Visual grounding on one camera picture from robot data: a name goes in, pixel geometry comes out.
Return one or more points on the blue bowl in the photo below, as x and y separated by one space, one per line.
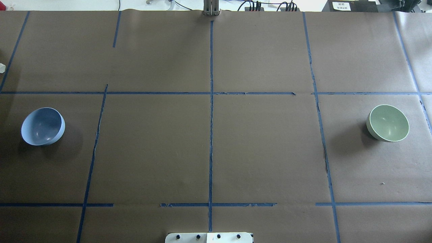
42 127

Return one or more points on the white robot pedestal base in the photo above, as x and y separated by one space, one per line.
218 237

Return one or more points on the black box with label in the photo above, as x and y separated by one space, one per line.
350 6

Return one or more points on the black power strip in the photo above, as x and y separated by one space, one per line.
277 7

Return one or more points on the metal frame post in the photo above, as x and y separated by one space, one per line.
211 7

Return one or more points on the green bowl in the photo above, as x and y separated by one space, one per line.
387 123

